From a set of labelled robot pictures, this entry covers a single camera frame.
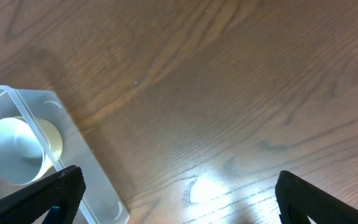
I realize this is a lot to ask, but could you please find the yellow bowl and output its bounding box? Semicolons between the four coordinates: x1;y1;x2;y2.
12;116;63;185

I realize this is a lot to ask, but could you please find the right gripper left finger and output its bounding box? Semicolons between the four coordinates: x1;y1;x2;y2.
0;166;86;224

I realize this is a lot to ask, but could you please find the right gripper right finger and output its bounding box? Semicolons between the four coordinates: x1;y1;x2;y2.
275;170;358;224

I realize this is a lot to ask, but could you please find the grey bowl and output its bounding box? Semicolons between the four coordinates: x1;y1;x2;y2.
0;118;52;185

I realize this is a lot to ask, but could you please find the clear plastic container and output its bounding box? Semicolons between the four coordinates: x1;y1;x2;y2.
0;85;129;224

